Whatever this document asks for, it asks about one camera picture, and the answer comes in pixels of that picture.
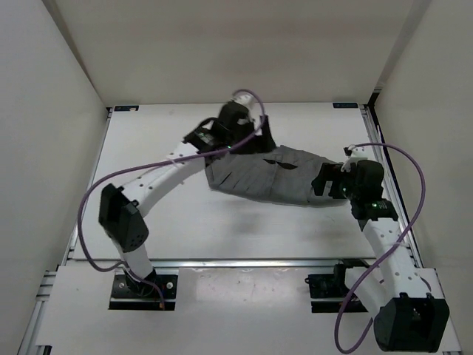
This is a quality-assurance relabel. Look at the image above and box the right aluminium frame rail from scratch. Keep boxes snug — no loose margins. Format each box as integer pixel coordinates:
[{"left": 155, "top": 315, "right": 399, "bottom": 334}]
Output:
[{"left": 361, "top": 104, "right": 463, "bottom": 354}]

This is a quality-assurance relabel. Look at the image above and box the left blue label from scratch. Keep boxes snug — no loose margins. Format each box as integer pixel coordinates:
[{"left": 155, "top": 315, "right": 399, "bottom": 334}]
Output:
[{"left": 114, "top": 105, "right": 140, "bottom": 112}]

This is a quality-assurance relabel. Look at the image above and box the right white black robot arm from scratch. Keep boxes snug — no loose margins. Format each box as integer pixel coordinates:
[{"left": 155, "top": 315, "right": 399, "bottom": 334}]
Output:
[{"left": 312, "top": 159, "right": 449, "bottom": 353}]

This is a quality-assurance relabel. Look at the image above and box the left aluminium frame rail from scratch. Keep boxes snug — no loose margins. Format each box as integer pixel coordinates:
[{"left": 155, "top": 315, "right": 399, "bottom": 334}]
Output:
[{"left": 17, "top": 106, "right": 114, "bottom": 355}]

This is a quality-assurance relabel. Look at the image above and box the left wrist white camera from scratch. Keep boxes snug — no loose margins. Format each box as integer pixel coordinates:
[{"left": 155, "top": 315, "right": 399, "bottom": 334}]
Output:
[{"left": 232, "top": 92, "right": 256, "bottom": 111}]

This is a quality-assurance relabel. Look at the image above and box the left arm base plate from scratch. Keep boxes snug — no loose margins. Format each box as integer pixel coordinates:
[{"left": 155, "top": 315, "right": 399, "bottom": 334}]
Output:
[{"left": 109, "top": 272, "right": 178, "bottom": 311}]

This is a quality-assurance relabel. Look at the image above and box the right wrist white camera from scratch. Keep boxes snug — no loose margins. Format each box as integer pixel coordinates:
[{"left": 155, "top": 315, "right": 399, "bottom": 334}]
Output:
[{"left": 341, "top": 145, "right": 368, "bottom": 172}]

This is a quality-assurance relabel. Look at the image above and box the aluminium frame rail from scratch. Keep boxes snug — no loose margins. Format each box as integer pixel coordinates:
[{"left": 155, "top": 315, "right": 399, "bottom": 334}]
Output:
[
  {"left": 361, "top": 104, "right": 463, "bottom": 354},
  {"left": 17, "top": 106, "right": 114, "bottom": 355}
]

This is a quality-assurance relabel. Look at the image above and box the blue label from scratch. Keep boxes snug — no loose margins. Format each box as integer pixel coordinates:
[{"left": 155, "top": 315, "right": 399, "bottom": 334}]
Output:
[
  {"left": 114, "top": 105, "right": 140, "bottom": 112},
  {"left": 333, "top": 102, "right": 358, "bottom": 109}
]

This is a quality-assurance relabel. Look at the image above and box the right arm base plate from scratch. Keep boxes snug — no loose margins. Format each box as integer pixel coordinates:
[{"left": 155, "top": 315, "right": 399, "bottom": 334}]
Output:
[{"left": 304, "top": 259, "right": 369, "bottom": 314}]

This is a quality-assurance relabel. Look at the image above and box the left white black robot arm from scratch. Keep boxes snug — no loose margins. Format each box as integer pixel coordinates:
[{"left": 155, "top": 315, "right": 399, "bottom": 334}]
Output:
[{"left": 98, "top": 100, "right": 276, "bottom": 297}]

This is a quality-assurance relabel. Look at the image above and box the wrist white camera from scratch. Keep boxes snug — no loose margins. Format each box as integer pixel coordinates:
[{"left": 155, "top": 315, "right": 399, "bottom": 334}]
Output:
[
  {"left": 341, "top": 145, "right": 368, "bottom": 172},
  {"left": 232, "top": 92, "right": 256, "bottom": 111}
]

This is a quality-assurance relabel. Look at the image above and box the grey pleated skirt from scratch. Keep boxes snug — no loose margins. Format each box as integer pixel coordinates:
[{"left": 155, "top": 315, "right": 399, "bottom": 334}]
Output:
[{"left": 205, "top": 146, "right": 347, "bottom": 207}]

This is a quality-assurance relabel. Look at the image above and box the right blue label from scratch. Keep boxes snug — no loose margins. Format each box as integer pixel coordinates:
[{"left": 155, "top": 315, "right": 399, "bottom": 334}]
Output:
[{"left": 333, "top": 102, "right": 358, "bottom": 109}]

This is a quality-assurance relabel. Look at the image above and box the aluminium front rail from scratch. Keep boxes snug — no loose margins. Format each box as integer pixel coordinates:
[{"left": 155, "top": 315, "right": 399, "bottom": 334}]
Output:
[{"left": 61, "top": 258, "right": 370, "bottom": 271}]

